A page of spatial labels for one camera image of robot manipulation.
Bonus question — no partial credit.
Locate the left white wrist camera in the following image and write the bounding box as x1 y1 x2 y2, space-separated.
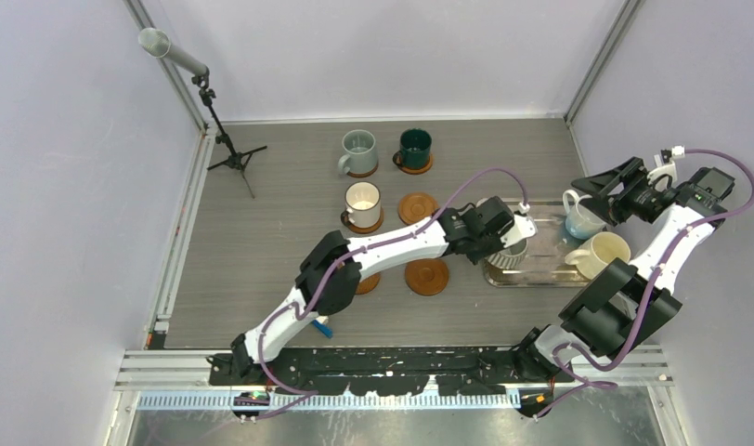
500 202 538 249

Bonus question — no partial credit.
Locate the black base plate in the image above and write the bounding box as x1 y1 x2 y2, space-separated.
207 347 572 397

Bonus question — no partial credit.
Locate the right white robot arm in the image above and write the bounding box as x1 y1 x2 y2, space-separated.
513 157 735 382

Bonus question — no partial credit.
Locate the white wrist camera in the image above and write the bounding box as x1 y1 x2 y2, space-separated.
647 145 685 190
500 202 538 249

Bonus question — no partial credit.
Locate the ribbed clear glass cup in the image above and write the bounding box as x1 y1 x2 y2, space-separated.
340 181 383 230

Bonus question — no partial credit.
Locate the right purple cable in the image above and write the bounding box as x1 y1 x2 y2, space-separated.
534 147 754 422

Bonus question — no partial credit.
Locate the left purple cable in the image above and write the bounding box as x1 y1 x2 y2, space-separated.
256 165 531 422

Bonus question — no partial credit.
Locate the ribbed grey cup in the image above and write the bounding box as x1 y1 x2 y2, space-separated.
485 240 527 270

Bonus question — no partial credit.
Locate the purple cable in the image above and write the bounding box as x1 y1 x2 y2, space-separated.
534 147 754 422
256 165 531 422

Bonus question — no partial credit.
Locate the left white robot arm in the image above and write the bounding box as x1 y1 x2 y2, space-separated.
209 197 537 385

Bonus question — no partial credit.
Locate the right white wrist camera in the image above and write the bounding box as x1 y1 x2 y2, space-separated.
647 145 685 190

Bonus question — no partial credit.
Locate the black microphone tripod stand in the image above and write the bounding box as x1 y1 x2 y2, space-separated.
191 73 268 199

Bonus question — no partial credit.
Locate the metal tray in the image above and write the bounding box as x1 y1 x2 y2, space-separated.
481 200 589 287

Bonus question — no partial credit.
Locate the white mug blue outside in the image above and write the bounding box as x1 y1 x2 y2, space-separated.
562 189 607 240

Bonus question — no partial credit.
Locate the aluminium frame rail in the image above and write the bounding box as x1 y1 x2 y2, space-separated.
112 344 675 413

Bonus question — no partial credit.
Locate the coloured toy brick stack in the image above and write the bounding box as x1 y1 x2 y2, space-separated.
312 316 333 339

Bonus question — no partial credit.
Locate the grey microphone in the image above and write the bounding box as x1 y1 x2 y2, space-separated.
137 28 209 76

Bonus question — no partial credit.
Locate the dark teal mug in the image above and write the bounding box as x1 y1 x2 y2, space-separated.
396 128 432 169

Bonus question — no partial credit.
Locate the cream mug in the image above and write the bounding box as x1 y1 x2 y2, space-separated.
565 231 631 280

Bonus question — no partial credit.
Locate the wooden coaster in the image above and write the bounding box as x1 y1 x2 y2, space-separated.
404 259 450 296
392 152 434 175
397 192 438 225
346 163 379 178
340 209 384 234
356 273 381 295

